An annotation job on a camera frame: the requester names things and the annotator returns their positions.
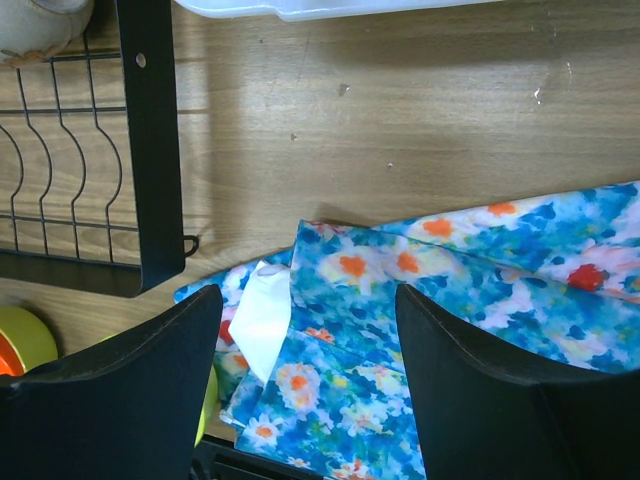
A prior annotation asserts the white bowl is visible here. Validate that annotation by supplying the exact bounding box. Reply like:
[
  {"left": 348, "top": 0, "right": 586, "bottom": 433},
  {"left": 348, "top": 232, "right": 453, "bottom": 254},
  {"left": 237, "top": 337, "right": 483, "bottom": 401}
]
[{"left": 1, "top": 0, "right": 95, "bottom": 68}]

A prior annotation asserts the black wire dish rack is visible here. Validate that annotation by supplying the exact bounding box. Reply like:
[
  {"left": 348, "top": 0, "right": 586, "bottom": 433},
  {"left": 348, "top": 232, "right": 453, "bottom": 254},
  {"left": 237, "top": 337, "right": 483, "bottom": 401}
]
[{"left": 1, "top": 1, "right": 199, "bottom": 298}]

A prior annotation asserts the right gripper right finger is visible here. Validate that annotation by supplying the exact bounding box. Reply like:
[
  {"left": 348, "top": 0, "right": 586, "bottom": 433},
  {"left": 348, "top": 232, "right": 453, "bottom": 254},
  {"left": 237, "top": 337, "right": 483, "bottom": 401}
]
[{"left": 395, "top": 284, "right": 639, "bottom": 479}]

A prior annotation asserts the orange bowl centre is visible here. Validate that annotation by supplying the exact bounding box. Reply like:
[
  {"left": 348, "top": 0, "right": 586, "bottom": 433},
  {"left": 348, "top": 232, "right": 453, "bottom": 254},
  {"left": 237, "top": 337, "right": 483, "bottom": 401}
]
[{"left": 0, "top": 305, "right": 60, "bottom": 377}]

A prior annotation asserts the white plastic laundry basket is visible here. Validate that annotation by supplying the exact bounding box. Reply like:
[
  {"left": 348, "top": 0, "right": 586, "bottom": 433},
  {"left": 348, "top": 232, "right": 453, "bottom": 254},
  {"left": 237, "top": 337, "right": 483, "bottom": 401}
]
[{"left": 176, "top": 0, "right": 491, "bottom": 22}]

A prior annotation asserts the blue floral cloth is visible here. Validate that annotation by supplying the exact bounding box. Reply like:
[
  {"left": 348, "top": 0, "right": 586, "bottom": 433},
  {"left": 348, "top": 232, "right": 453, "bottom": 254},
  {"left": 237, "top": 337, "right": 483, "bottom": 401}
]
[{"left": 174, "top": 182, "right": 639, "bottom": 479}]

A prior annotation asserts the lime green bowl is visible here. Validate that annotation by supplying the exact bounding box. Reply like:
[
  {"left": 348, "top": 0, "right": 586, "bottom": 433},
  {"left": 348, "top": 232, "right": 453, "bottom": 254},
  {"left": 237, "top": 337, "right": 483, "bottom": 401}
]
[{"left": 195, "top": 366, "right": 218, "bottom": 446}]

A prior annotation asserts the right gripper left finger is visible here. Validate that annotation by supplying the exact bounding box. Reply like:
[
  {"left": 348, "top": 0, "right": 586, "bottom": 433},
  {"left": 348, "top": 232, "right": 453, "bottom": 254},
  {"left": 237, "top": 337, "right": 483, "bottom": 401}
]
[{"left": 1, "top": 285, "right": 222, "bottom": 479}]

